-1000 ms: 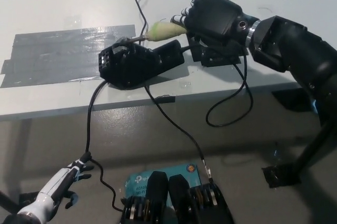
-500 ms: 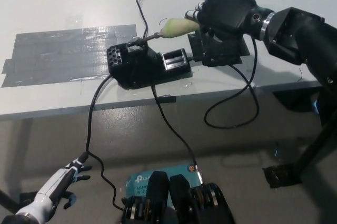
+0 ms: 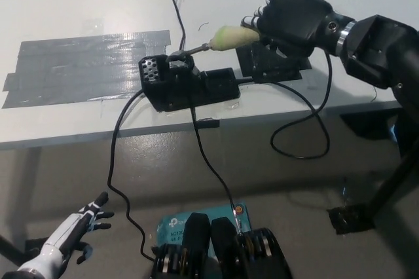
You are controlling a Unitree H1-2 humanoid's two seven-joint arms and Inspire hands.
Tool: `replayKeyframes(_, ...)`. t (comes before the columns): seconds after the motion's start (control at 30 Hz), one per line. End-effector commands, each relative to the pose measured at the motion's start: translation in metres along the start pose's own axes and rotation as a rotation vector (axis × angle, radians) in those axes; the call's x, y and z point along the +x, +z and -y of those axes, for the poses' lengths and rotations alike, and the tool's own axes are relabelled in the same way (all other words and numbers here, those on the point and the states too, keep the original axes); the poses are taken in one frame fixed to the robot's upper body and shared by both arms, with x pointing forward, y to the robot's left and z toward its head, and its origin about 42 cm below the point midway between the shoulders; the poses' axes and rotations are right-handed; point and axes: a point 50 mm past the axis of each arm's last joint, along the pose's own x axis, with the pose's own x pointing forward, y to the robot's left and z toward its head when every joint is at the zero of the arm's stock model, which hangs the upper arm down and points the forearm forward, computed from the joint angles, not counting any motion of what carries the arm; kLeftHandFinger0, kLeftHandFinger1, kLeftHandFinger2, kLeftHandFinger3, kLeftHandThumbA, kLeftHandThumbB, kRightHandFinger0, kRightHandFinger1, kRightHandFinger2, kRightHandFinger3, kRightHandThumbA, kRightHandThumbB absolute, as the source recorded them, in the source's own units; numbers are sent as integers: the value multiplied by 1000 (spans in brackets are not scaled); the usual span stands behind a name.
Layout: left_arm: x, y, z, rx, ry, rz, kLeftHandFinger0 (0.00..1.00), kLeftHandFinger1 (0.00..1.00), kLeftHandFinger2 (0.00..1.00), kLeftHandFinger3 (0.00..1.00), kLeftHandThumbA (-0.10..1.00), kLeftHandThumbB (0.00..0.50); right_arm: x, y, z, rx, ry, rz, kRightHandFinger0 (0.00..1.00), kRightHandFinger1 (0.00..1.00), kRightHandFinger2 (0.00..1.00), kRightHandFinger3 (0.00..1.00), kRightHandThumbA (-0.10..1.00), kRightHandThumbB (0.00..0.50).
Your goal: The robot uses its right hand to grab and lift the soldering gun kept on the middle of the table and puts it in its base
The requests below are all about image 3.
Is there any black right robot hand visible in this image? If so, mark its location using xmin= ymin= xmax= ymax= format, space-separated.
xmin=240 ymin=0 xmax=356 ymax=60

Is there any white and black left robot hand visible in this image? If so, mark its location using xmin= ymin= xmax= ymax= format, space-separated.
xmin=44 ymin=192 xmax=115 ymax=265

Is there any soldering iron with taped handle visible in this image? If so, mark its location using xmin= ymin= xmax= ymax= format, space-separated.
xmin=183 ymin=26 xmax=261 ymax=57

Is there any black soldering station base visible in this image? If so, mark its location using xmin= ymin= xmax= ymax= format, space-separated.
xmin=139 ymin=50 xmax=242 ymax=112

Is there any black square tape patch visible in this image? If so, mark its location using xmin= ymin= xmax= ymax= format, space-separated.
xmin=236 ymin=45 xmax=312 ymax=84

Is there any grey table leg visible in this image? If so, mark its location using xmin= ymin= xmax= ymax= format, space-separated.
xmin=22 ymin=147 xmax=43 ymax=227

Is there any teal router box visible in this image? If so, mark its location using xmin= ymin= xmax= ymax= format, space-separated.
xmin=156 ymin=202 xmax=253 ymax=248

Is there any small black tape strip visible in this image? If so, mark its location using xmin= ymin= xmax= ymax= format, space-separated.
xmin=196 ymin=119 xmax=220 ymax=129

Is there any black stand pole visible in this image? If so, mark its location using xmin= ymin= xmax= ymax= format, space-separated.
xmin=369 ymin=147 xmax=419 ymax=219

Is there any black soldering iron cable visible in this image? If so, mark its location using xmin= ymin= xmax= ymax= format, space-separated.
xmin=234 ymin=49 xmax=334 ymax=159

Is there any thick black power cable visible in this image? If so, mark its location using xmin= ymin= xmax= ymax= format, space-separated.
xmin=107 ymin=92 xmax=156 ymax=262

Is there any thin black wire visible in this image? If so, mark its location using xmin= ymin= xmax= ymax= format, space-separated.
xmin=172 ymin=0 xmax=187 ymax=52

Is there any black cable with metal clip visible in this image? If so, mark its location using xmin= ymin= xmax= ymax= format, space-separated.
xmin=188 ymin=108 xmax=245 ymax=236

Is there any large grey duct tape patch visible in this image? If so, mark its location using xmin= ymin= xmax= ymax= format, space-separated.
xmin=1 ymin=29 xmax=173 ymax=109

